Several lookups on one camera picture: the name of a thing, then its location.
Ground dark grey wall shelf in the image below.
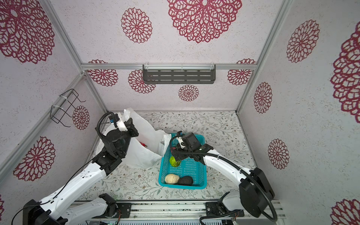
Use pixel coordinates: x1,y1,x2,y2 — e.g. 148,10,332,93
142,64,216,84

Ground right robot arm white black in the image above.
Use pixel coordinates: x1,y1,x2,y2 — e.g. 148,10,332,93
169,131,278,222

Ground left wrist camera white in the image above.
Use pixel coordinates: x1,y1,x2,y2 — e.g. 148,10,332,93
109,113,128,131

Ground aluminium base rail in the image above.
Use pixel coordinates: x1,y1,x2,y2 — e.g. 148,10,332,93
67,199,286,221

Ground lime green round fruit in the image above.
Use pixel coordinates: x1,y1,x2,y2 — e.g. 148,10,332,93
169,156,181,167

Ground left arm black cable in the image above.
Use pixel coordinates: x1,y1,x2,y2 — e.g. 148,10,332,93
11,112,119,225

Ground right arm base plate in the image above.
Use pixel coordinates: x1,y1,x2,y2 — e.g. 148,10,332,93
205,202,245,217

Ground dark brown avocado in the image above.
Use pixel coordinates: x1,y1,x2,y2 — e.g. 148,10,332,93
176,176,194,186

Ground black wire wall rack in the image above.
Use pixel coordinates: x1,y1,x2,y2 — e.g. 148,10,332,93
49,89,86,128

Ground white plastic bag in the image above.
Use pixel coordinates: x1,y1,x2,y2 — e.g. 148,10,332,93
92,108,172,173

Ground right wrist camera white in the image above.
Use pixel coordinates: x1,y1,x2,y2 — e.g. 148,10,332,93
176,131,186,149

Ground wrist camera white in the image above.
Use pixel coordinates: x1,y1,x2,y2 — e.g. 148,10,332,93
109,113,128,131
176,131,186,149

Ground teal plastic basket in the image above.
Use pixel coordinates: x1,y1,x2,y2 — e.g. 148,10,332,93
158,147,207,190

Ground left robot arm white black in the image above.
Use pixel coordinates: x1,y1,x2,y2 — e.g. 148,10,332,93
22,112,139,225

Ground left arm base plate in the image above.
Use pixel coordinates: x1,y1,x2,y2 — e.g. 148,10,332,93
91,203,132,219

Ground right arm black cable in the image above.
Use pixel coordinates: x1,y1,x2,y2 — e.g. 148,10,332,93
168,134,278,225

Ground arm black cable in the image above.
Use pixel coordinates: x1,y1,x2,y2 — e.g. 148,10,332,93
11,112,119,225
168,134,278,225

